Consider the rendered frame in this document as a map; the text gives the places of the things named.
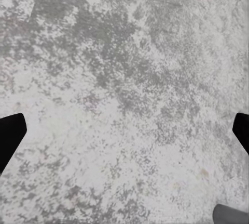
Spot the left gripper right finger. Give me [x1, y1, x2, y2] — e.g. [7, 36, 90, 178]
[232, 113, 249, 154]

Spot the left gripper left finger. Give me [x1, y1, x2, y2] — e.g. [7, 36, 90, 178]
[0, 113, 27, 175]

